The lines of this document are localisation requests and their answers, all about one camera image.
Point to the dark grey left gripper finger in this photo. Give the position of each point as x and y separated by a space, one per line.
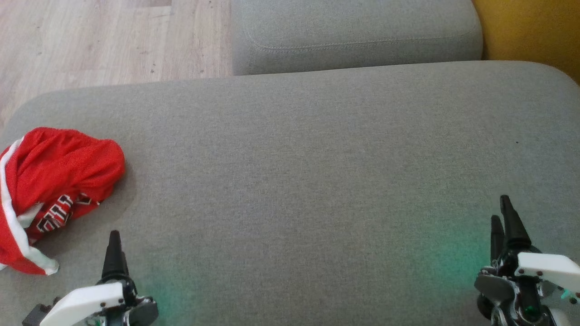
126 267
114 258

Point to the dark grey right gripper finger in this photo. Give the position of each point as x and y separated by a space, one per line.
497 240
514 226

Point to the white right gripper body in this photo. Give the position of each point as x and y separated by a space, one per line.
543 269

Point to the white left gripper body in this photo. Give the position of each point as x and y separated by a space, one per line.
86 301

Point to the red Bulls basketball jersey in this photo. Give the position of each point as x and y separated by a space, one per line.
56 215

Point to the red shorts with white stripe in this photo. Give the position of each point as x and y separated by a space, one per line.
63 163

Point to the large grey sofa ottoman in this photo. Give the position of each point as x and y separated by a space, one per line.
294 181

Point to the yellow cushion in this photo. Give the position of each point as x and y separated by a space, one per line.
530 31

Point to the grey sofa seat cushion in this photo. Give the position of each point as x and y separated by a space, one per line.
353 31

